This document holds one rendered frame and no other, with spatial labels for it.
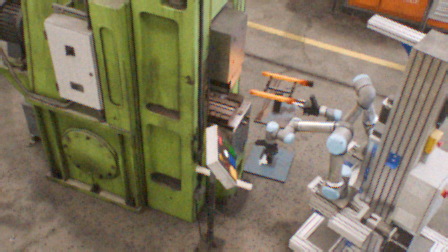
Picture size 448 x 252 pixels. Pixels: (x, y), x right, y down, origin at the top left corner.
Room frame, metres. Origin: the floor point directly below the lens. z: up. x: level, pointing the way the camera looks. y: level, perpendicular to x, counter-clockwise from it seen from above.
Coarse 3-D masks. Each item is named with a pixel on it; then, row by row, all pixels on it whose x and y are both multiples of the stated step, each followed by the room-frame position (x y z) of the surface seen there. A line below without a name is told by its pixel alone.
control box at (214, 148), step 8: (208, 128) 2.64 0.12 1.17; (216, 128) 2.62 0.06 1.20; (208, 136) 2.56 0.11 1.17; (216, 136) 2.54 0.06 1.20; (224, 136) 2.65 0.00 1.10; (208, 144) 2.49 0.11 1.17; (216, 144) 2.46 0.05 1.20; (224, 144) 2.56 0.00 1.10; (208, 152) 2.41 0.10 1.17; (216, 152) 2.39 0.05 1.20; (224, 152) 2.48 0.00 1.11; (208, 160) 2.34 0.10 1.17; (216, 160) 2.32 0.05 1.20; (224, 160) 2.40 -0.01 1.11; (216, 168) 2.32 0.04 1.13; (224, 168) 2.33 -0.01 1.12; (216, 176) 2.32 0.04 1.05; (224, 176) 2.32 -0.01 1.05; (232, 176) 2.35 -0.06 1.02; (224, 184) 2.32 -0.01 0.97; (232, 184) 2.32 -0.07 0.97
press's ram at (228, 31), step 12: (228, 12) 3.16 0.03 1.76; (240, 12) 3.17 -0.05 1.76; (216, 24) 3.01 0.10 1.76; (228, 24) 3.02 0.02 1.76; (240, 24) 3.05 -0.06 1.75; (216, 36) 2.93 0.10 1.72; (228, 36) 2.90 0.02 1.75; (240, 36) 3.07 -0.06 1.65; (216, 48) 2.93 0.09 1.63; (228, 48) 2.90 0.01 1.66; (240, 48) 3.08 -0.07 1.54; (216, 60) 2.93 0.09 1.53; (228, 60) 2.90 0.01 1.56; (240, 60) 3.10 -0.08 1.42; (216, 72) 2.93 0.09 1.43; (228, 72) 2.90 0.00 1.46
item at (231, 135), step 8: (224, 96) 3.30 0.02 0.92; (248, 112) 3.19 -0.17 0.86; (232, 120) 3.02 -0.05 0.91; (240, 120) 3.03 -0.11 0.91; (248, 120) 3.21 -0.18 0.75; (224, 128) 2.92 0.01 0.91; (248, 128) 3.23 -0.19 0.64; (232, 136) 2.89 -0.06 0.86; (240, 136) 3.05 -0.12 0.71; (232, 144) 2.89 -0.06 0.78; (240, 144) 3.07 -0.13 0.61; (240, 152) 3.09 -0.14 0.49
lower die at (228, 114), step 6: (210, 96) 3.19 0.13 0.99; (216, 96) 3.20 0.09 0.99; (210, 102) 3.11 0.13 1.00; (222, 102) 3.12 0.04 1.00; (228, 102) 3.14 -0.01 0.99; (210, 108) 3.05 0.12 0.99; (216, 108) 3.06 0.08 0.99; (222, 108) 3.06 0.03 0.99; (228, 108) 3.06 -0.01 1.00; (210, 114) 3.00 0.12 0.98; (216, 114) 3.00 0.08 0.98; (228, 114) 3.00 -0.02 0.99; (234, 114) 3.06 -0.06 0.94; (216, 120) 2.98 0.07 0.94; (222, 120) 2.96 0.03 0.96; (228, 120) 2.95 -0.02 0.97
